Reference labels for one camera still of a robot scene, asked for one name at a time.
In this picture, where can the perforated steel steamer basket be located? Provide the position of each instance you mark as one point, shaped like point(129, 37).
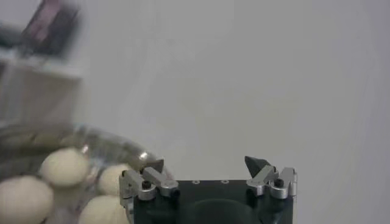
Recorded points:
point(106, 143)

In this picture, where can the white steamed baozi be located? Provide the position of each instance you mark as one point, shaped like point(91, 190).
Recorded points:
point(102, 211)
point(24, 198)
point(64, 165)
point(111, 179)

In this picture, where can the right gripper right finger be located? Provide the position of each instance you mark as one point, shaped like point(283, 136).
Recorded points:
point(268, 179)

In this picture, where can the black laptop with dark screen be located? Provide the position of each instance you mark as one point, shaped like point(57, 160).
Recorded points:
point(50, 27)

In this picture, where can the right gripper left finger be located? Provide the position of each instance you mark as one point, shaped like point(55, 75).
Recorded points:
point(143, 185)

